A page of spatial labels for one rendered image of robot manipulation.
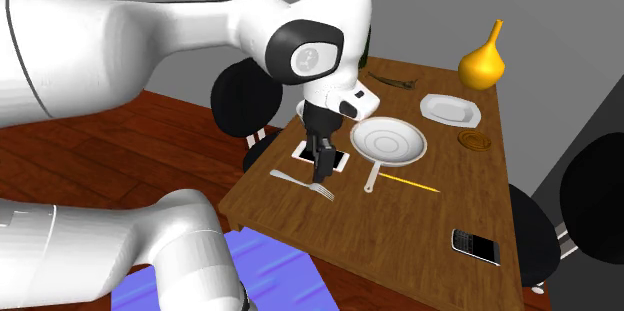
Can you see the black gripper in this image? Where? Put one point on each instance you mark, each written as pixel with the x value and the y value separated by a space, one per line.
pixel 322 122

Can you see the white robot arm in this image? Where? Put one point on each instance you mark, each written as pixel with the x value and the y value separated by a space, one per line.
pixel 122 42

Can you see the white-framed smartphone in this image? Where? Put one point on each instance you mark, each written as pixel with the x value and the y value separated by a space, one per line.
pixel 341 160

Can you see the silver fork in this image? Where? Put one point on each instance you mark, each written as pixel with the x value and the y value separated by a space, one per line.
pixel 297 182

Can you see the white frying pan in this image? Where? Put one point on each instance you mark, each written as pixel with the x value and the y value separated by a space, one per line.
pixel 388 142

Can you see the yellow pencil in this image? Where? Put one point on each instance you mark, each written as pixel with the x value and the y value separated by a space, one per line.
pixel 409 182

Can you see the brown wooden table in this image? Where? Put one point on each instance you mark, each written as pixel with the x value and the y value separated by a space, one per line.
pixel 390 222

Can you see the black round-backed chair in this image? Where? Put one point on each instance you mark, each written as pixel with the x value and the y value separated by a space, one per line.
pixel 594 193
pixel 244 95

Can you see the dark thin utensil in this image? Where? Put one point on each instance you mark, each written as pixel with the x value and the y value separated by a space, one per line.
pixel 392 81

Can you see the blue robot stand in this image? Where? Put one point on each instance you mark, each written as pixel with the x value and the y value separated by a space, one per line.
pixel 278 271

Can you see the white octagonal plate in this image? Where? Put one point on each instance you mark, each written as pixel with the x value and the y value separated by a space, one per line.
pixel 450 110

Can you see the brown round coaster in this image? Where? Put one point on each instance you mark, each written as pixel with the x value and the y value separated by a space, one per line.
pixel 474 140

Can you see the black keypad phone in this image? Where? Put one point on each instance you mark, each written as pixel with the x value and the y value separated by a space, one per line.
pixel 476 247

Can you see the yellow long-necked vase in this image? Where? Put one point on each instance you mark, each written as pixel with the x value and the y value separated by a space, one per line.
pixel 481 68

